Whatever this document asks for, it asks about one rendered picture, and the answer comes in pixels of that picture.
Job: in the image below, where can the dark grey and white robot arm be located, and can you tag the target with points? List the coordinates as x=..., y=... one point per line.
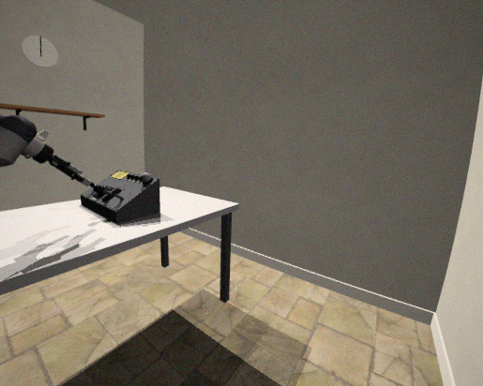
x=17, y=133

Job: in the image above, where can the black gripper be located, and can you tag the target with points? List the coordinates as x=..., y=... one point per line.
x=46, y=154

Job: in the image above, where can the dark grey control console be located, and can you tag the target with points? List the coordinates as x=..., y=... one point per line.
x=136, y=197

